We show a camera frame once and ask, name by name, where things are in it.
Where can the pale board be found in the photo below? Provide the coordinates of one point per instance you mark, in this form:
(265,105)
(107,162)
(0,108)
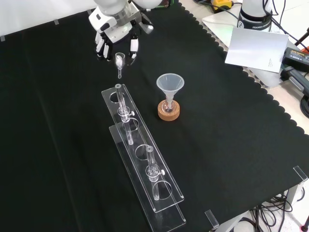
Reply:
(256,49)

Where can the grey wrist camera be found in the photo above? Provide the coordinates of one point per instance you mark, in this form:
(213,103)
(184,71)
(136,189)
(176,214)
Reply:
(147,27)

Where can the black bench cloth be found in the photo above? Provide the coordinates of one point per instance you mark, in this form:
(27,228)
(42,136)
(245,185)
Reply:
(60,133)

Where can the clear bench edge clamp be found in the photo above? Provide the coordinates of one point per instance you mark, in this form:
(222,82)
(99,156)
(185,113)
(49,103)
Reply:
(212,219)
(300,173)

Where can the grey tape piece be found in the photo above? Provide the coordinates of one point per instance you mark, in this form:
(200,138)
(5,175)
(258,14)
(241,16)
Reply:
(2,38)
(56,22)

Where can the small round-bottom glass flask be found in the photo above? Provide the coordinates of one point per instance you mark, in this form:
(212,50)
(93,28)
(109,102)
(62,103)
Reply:
(168,107)

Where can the black power adapter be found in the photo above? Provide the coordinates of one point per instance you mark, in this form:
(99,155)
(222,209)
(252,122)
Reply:
(297,56)

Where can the black grey plug block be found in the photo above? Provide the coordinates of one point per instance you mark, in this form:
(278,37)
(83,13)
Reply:
(295,78)

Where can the translucent plastic funnel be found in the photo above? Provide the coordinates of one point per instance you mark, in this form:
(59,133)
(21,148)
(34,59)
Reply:
(170,84)

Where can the clear acrylic funnel stand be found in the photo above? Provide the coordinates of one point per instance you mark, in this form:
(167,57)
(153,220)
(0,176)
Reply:
(144,154)

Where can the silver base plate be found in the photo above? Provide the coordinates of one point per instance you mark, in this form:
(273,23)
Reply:
(217,23)

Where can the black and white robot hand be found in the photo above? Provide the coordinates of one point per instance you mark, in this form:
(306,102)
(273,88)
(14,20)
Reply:
(113,31)

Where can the yellow stop button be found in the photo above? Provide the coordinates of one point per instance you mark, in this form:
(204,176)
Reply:
(220,4)

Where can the clear weighing funnel with salt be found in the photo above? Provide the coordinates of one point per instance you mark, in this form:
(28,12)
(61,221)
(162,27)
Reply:
(119,61)

